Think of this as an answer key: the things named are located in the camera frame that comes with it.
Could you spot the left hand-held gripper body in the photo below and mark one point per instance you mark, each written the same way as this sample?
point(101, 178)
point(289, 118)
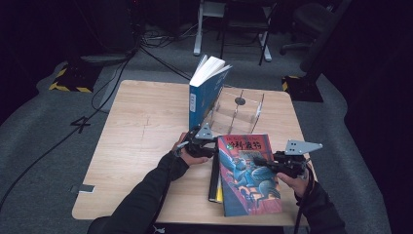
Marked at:
point(198, 146)

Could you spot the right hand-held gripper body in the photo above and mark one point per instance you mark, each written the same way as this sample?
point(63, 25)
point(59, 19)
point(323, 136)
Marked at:
point(292, 164)

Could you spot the red illustrated book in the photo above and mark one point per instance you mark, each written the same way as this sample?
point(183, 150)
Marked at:
point(250, 182)

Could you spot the black book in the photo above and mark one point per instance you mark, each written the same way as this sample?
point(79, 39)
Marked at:
point(213, 182)

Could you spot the clear acrylic book rack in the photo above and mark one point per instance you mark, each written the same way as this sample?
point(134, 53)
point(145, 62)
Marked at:
point(240, 113)

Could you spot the blue book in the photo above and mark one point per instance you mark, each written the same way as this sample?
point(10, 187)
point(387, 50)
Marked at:
point(203, 97)

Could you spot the yellow book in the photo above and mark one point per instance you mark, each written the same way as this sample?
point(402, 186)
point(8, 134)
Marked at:
point(219, 195)

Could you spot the person's left hand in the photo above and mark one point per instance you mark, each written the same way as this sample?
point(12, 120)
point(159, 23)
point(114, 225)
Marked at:
point(191, 161)

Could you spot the person's right hand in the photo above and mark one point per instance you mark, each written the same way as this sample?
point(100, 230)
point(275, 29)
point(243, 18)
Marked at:
point(297, 185)

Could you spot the black base with striped tape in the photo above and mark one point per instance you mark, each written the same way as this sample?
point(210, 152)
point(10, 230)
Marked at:
point(76, 79)
point(302, 89)

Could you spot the black office chair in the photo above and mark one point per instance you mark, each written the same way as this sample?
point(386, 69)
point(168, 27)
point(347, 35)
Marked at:
point(308, 19)

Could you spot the black equipment case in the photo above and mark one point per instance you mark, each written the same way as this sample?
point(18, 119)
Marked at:
point(110, 26)

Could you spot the black chair frame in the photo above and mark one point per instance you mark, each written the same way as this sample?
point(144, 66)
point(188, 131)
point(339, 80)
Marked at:
point(224, 39)

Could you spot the white desk frame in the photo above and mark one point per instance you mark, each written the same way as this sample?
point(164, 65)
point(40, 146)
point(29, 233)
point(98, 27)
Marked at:
point(197, 39)

